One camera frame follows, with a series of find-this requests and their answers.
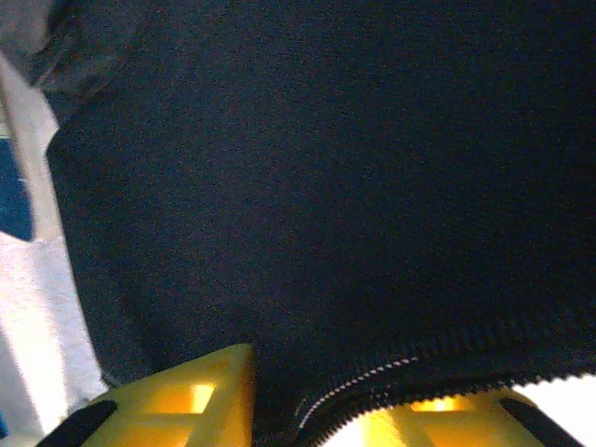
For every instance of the black backpack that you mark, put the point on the black backpack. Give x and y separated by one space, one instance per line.
326 186

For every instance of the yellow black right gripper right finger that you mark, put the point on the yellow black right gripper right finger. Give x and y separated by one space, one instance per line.
465 423

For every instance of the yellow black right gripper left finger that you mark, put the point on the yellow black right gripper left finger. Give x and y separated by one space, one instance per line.
153 410

